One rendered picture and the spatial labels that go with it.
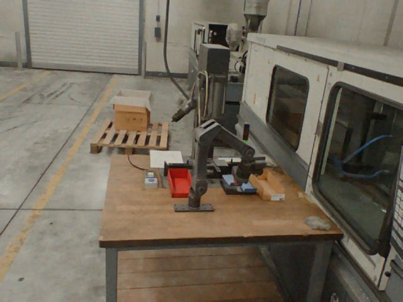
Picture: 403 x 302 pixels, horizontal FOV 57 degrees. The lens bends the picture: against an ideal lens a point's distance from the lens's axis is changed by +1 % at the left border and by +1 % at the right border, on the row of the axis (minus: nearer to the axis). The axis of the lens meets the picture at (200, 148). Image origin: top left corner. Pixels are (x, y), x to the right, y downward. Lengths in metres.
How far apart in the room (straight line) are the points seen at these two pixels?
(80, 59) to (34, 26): 1.43
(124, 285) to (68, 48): 9.59
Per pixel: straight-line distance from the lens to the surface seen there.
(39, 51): 11.68
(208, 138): 1.67
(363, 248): 1.78
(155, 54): 11.26
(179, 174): 2.15
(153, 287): 2.43
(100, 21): 11.27
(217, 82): 2.03
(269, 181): 2.22
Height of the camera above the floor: 1.81
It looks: 20 degrees down
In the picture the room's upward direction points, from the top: 5 degrees clockwise
